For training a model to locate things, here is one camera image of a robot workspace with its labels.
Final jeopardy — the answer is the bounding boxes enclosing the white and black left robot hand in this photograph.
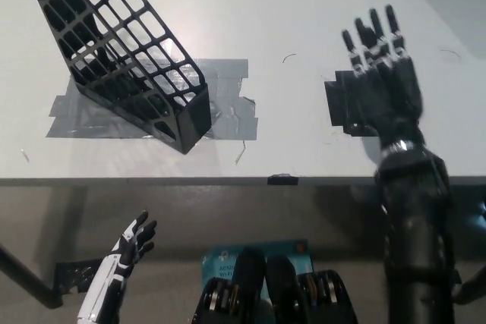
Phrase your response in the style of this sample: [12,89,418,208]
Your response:
[77,209,158,321]

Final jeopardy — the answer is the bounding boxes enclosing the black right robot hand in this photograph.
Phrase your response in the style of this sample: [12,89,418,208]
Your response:
[341,4,426,150]

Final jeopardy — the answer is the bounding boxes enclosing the teal robot torso label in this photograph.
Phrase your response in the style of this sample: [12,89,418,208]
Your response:
[200,239,316,283]

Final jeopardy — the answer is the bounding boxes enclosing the black lattice file shelf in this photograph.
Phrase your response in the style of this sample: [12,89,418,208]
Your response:
[18,0,212,156]

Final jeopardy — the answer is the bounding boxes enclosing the black robot torso blocks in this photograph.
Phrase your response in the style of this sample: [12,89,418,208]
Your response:
[191,247,360,324]

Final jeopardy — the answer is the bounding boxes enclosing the black tape patch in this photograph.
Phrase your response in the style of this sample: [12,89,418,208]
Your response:
[323,69,383,137]

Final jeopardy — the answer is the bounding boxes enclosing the crumpled black floor tape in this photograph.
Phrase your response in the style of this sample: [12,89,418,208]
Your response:
[55,257,106,294]

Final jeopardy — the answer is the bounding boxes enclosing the thick black table leg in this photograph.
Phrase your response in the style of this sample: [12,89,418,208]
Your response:
[0,242,64,310]

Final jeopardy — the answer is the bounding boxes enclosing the dark blue rounded object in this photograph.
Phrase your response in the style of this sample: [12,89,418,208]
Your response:
[469,202,486,241]

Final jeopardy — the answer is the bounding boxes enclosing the grey tape patch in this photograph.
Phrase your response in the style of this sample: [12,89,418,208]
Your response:
[46,58,260,142]

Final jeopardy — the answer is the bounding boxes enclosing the thin black table leg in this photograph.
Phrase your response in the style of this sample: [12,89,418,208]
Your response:
[453,270,486,306]

